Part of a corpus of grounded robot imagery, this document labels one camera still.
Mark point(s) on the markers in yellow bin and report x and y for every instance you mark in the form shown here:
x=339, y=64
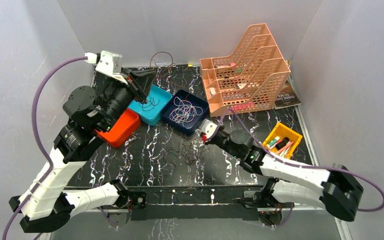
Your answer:
x=280, y=145

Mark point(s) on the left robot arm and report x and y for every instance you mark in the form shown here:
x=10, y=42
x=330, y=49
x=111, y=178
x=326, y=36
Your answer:
x=46, y=206

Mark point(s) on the red square tray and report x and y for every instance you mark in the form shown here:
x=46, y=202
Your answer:
x=128, y=122

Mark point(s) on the teal square tray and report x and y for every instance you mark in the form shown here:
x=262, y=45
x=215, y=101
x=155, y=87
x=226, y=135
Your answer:
x=150, y=112

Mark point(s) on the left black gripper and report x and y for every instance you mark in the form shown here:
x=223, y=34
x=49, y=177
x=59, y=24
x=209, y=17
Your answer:
x=134, y=88

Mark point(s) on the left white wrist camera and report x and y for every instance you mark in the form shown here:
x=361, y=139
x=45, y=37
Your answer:
x=110, y=64

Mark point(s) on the dark book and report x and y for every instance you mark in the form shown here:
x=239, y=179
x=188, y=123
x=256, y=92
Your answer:
x=287, y=97

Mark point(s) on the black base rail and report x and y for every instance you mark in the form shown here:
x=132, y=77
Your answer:
x=200, y=202

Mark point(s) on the peach plastic file organizer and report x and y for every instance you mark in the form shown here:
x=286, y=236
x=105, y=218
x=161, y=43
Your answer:
x=250, y=78

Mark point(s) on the navy square tray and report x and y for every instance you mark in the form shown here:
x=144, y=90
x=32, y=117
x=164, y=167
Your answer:
x=185, y=112

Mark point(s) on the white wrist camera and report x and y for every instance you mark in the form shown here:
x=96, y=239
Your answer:
x=110, y=64
x=208, y=127

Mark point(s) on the yellow bin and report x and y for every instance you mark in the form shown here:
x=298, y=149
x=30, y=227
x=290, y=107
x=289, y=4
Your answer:
x=282, y=130

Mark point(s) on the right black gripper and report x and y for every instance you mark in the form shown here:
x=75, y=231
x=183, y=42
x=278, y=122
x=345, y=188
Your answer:
x=210, y=142

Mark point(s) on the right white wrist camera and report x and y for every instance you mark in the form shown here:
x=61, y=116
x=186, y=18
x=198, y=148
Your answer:
x=208, y=127

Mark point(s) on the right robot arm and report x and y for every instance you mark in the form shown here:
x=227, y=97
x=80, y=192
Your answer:
x=334, y=189

